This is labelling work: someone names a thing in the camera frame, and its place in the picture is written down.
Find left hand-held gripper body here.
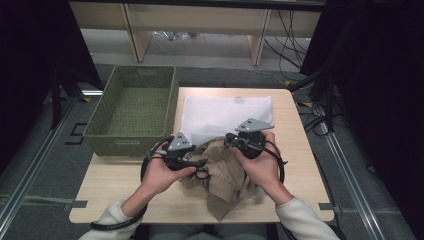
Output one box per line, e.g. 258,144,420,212
163,132,198,172

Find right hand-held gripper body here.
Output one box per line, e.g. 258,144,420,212
229,117,275,160

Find white mesh laundry bag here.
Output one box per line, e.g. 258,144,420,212
179,94,274,149

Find beige garment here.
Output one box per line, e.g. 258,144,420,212
181,136,265,222

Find green woven basket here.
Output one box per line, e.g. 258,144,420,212
82,64,180,157

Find person's right hand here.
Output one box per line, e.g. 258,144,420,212
232,130,285,198

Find person's left hand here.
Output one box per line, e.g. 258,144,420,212
141,150,198,198

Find person's legs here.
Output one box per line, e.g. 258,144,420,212
148,223,268,240

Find black metal stand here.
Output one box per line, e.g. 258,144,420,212
49,64,105,131
288,68,337,133

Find clear plastic bottles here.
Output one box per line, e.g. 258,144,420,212
154,30,203,42

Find black curtain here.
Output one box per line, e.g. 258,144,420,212
0,0,105,174
299,0,424,240

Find black floor cables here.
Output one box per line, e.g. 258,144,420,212
297,99,349,138

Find metal floor rail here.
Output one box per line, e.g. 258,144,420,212
0,95,80,231
319,122,388,240

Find black hanging cables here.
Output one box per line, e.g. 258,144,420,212
264,9,313,73

